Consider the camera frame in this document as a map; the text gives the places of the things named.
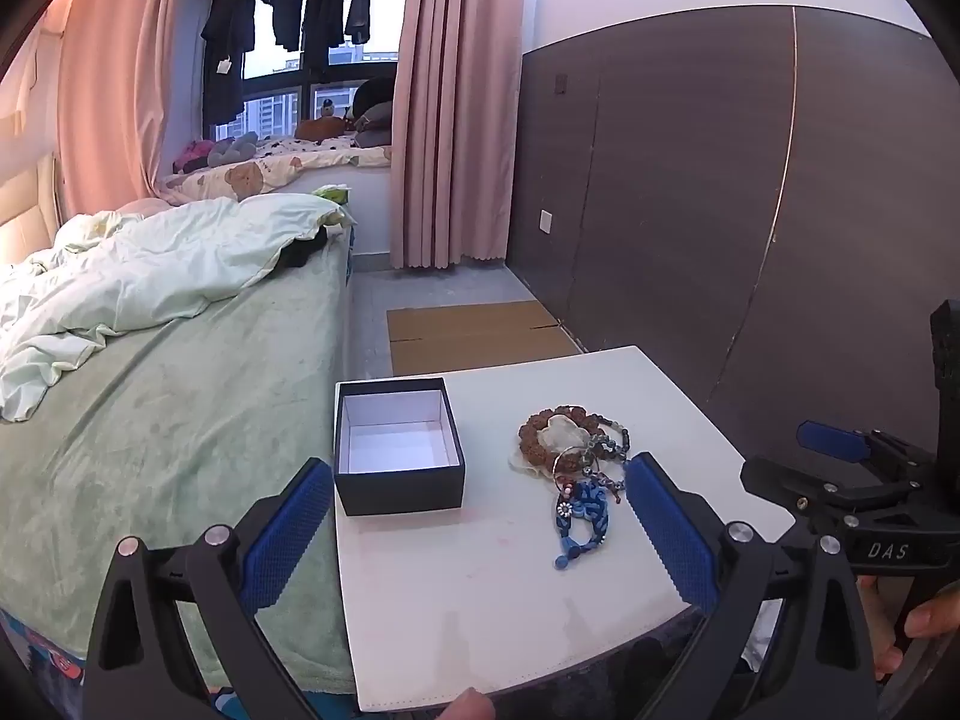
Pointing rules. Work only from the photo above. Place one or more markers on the dark cushion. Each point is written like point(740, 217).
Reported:
point(373, 101)

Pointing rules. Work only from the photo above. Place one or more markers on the beige headboard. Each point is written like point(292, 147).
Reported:
point(22, 202)

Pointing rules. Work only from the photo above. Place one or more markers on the pink plush toy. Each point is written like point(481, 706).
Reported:
point(191, 157)

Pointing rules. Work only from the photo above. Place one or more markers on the white translucent pendant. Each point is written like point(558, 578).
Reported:
point(559, 431)

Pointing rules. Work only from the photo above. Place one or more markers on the dark hanging jacket with tag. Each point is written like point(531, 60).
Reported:
point(225, 22)

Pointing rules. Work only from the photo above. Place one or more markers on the black jewelry box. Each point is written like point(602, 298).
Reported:
point(397, 491)

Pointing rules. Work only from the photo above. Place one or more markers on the thin silver hoop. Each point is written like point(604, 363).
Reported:
point(556, 465)

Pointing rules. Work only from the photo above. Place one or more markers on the pale green duvet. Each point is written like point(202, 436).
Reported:
point(150, 270)

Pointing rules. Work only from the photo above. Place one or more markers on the person's right hand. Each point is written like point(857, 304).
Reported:
point(934, 615)

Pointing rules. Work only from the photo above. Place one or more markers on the bed with green sheet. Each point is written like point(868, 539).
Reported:
point(187, 427)

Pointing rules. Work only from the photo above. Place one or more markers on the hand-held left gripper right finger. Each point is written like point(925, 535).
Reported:
point(671, 540)

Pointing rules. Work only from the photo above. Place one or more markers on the window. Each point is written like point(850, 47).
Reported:
point(375, 7)

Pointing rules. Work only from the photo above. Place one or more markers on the brown plush toy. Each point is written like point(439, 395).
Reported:
point(322, 127)

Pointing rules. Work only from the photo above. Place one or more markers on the green packet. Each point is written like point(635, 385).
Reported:
point(334, 195)

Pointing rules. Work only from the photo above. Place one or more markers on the bear print blanket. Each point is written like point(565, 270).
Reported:
point(262, 165)

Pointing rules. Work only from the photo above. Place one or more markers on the person's left hand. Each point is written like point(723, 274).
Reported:
point(465, 706)

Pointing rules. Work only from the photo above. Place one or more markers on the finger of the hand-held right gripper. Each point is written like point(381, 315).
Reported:
point(780, 484)
point(829, 439)

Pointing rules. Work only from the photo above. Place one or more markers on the grey plush toy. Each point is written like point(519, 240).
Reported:
point(232, 150)

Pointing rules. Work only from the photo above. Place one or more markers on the white wall socket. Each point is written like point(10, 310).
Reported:
point(546, 222)

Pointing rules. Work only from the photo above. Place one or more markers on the dark beaded strand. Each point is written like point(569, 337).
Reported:
point(619, 441)

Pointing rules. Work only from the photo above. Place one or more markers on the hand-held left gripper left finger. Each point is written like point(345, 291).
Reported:
point(289, 532)

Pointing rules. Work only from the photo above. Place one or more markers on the pink curtain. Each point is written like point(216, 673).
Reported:
point(450, 127)
point(112, 90)

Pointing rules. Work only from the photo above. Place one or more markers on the flat cardboard sheet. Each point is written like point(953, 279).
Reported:
point(465, 337)

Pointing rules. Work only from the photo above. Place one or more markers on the pink pillow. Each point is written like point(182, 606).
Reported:
point(142, 207)

